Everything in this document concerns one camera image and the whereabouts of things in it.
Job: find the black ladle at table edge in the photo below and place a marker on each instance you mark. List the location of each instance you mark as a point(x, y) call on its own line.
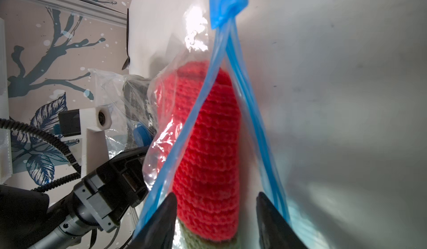
point(126, 42)

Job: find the clear vacuum bag blue zipper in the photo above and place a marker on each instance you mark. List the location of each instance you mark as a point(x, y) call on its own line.
point(164, 35)

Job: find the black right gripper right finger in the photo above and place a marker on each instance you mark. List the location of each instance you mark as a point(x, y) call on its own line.
point(274, 231)

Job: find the red knitted cloth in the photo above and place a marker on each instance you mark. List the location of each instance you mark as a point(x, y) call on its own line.
point(206, 183)

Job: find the green knitted cloth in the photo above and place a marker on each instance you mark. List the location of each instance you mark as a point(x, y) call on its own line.
point(185, 239)

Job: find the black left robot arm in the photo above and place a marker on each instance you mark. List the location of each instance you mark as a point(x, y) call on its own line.
point(29, 222)

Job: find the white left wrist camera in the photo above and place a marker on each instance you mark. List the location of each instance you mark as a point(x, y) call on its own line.
point(89, 126)

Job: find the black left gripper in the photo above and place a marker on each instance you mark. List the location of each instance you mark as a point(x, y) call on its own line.
point(107, 192)

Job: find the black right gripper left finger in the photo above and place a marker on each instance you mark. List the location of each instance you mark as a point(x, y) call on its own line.
point(158, 233)

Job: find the houndstooth black white scarf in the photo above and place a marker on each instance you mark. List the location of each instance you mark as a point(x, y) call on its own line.
point(139, 116)

